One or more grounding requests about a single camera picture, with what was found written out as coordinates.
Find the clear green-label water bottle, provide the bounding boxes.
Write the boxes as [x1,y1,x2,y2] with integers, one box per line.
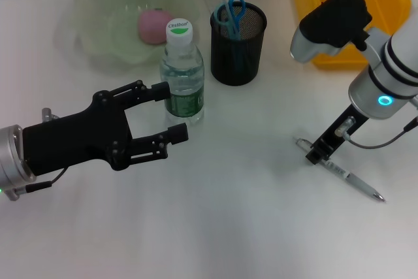
[159,18,206,127]

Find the clear grey ballpoint pen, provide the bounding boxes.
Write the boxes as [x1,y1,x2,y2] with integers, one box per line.
[293,137,387,203]

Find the pink peach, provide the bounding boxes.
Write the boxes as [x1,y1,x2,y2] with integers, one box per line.
[137,9,174,44]

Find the green translucent fruit bowl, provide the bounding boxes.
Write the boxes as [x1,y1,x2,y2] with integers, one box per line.
[54,0,201,73]

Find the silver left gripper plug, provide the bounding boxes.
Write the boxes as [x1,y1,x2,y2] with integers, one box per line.
[41,107,60,123]

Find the black mesh pen holder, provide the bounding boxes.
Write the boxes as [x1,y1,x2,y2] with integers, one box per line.
[210,1,268,86]

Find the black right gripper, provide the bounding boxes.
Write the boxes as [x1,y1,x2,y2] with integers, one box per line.
[305,104,372,165]

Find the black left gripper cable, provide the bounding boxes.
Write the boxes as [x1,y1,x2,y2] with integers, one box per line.
[12,167,69,195]

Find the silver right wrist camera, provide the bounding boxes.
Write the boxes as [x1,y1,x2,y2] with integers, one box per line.
[289,0,374,63]

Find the grey right gripper cable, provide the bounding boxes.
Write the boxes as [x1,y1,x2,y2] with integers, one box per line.
[334,116,418,150]

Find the blue sheathed scissors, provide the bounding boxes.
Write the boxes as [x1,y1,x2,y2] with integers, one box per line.
[214,0,246,71]

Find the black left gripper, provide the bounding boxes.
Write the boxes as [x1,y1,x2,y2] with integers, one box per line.
[22,79,189,177]

